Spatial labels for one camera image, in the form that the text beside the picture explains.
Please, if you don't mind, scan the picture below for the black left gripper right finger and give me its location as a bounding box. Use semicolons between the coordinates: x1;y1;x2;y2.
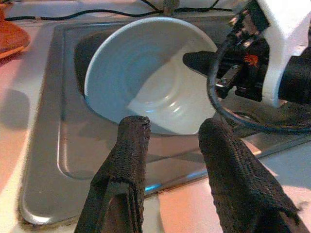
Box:
198;118;308;233

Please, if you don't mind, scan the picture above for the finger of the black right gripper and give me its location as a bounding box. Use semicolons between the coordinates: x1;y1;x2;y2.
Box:
182;50;219;78

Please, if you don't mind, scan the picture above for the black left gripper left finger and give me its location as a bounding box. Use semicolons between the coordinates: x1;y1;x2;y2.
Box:
74;116;151;233

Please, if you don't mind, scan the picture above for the white ceramic bowl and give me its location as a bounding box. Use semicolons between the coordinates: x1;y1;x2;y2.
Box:
84;16;218;135

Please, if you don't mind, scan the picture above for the stainless steel sink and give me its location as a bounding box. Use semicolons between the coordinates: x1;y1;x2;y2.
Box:
19;17;311;225

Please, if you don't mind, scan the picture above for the orange plastic bowl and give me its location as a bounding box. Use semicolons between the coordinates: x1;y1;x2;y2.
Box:
0;9;30;53

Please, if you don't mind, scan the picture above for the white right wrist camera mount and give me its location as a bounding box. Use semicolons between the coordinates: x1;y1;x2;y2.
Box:
229;0;311;108

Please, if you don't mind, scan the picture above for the black cable beside faucet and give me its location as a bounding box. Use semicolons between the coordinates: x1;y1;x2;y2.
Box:
4;7;234;21

